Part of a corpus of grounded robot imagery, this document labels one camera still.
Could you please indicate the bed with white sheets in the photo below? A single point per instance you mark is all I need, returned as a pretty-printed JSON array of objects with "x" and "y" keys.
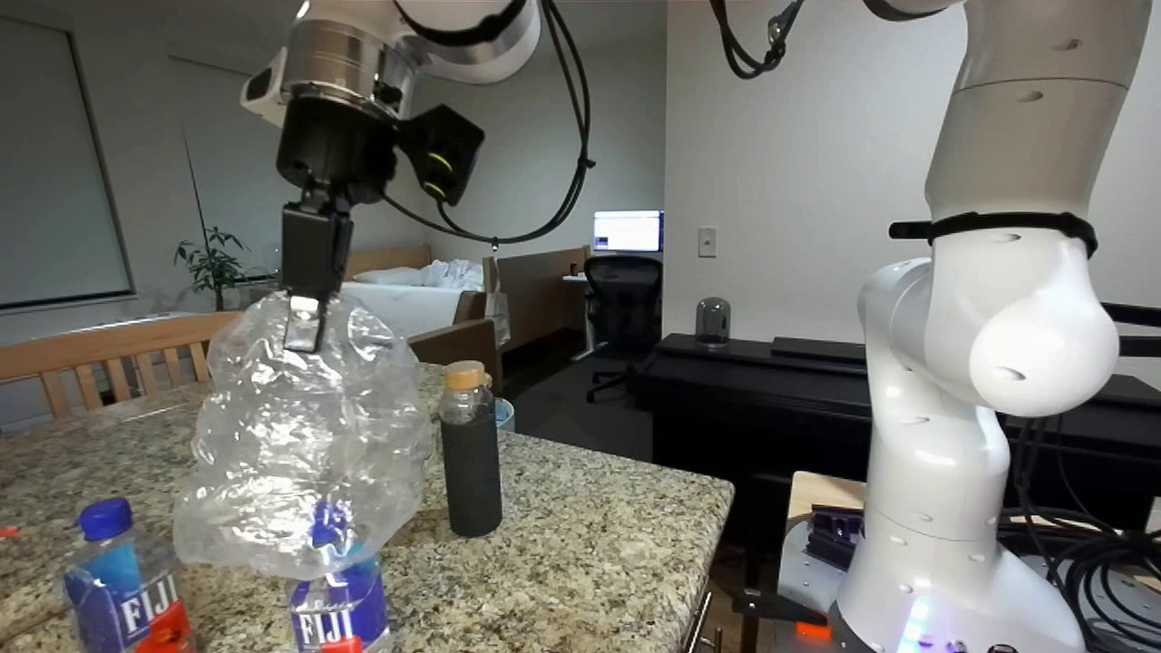
[{"x": 410, "y": 288}]

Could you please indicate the black office chair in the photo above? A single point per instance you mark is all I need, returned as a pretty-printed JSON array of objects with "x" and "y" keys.
[{"x": 624, "y": 315}]

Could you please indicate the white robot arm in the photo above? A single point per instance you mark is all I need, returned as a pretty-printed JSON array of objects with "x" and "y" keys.
[{"x": 991, "y": 321}]

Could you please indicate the left Fiji water bottle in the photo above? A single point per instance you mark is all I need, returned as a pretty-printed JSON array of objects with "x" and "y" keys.
[{"x": 119, "y": 596}]

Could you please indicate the black digital piano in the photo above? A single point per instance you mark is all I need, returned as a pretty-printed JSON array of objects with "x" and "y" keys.
[{"x": 747, "y": 411}]

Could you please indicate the right Fiji water bottle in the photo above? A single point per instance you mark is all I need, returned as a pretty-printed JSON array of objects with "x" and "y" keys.
[{"x": 347, "y": 608}]

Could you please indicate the fiji water bottle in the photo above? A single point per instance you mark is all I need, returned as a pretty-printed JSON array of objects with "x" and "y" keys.
[
  {"x": 347, "y": 608},
  {"x": 119, "y": 596}
]

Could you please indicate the wooden chair back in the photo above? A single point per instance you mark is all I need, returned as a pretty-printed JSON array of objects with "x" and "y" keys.
[{"x": 110, "y": 366}]

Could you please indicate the green potted plant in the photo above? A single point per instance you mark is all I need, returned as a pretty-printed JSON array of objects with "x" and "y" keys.
[{"x": 210, "y": 262}]

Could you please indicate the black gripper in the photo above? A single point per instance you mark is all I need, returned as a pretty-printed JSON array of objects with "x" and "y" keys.
[{"x": 337, "y": 157}]

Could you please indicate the clear plastic bag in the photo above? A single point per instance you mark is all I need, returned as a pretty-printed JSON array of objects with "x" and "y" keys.
[{"x": 286, "y": 431}]

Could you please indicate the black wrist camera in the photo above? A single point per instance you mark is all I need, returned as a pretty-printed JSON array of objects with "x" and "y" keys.
[{"x": 440, "y": 151}]

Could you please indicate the black bottle with wooden cap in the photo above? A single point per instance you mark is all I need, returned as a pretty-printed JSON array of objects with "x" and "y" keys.
[{"x": 468, "y": 447}]

